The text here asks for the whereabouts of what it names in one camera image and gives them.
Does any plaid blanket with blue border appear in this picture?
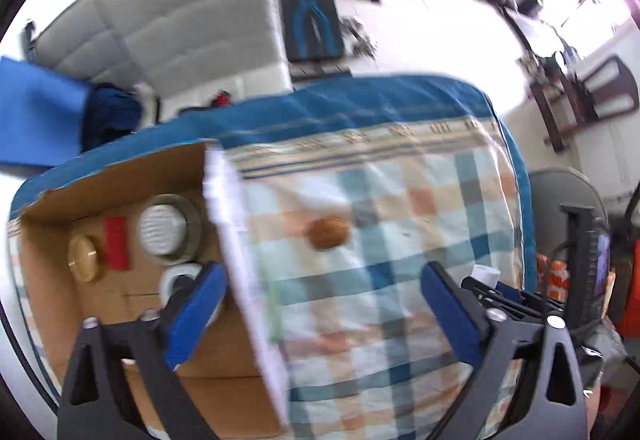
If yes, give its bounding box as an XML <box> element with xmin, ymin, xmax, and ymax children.
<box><xmin>9</xmin><ymin>72</ymin><xmax>532</xmax><ymax>440</ymax></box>

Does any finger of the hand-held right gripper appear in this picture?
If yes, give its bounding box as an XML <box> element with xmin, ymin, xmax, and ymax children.
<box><xmin>460</xmin><ymin>276</ymin><xmax>527</xmax><ymax>305</ymax></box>
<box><xmin>477</xmin><ymin>292</ymin><xmax>550</xmax><ymax>322</ymax></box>

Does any dark wooden chair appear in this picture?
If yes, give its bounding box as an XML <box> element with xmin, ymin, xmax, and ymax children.
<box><xmin>520</xmin><ymin>54</ymin><xmax>640</xmax><ymax>154</ymax></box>

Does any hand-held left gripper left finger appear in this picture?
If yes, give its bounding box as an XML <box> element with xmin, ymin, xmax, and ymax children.
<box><xmin>57</xmin><ymin>262</ymin><xmax>229</xmax><ymax>440</ymax></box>

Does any blue exercise mat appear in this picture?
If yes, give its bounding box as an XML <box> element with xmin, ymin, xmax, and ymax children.
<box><xmin>0</xmin><ymin>55</ymin><xmax>94</xmax><ymax>169</ymax></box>

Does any cardboard box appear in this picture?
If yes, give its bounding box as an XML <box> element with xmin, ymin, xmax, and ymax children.
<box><xmin>9</xmin><ymin>140</ymin><xmax>292</xmax><ymax>440</ymax></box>

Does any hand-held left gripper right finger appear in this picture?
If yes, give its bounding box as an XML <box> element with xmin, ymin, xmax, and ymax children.
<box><xmin>421</xmin><ymin>262</ymin><xmax>589</xmax><ymax>440</ymax></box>

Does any small white case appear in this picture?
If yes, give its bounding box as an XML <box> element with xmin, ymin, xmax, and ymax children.
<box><xmin>472</xmin><ymin>264</ymin><xmax>501</xmax><ymax>289</ymax></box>

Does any white tape roll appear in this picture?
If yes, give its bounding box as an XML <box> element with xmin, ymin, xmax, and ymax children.
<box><xmin>160</xmin><ymin>262</ymin><xmax>224</xmax><ymax>323</ymax></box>

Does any gold round tin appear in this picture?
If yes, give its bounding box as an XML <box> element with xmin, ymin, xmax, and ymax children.
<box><xmin>67</xmin><ymin>233</ymin><xmax>109</xmax><ymax>284</ymax></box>

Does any dark blue cloth bundle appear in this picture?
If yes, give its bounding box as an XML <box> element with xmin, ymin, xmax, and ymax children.
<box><xmin>81</xmin><ymin>84</ymin><xmax>144</xmax><ymax>152</ymax></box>

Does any orange floral bag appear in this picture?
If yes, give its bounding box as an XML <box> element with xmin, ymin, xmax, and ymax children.
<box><xmin>536</xmin><ymin>252</ymin><xmax>572</xmax><ymax>305</ymax></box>

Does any small red box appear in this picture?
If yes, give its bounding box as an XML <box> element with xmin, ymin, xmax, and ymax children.
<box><xmin>103</xmin><ymin>215</ymin><xmax>132</xmax><ymax>271</ymax></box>

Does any black and blue bench pad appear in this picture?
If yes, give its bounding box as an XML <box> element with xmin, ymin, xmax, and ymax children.
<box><xmin>277</xmin><ymin>0</ymin><xmax>347</xmax><ymax>64</ymax></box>

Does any grey chair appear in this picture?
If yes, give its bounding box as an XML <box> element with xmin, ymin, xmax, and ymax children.
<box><xmin>527</xmin><ymin>167</ymin><xmax>612</xmax><ymax>273</ymax></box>

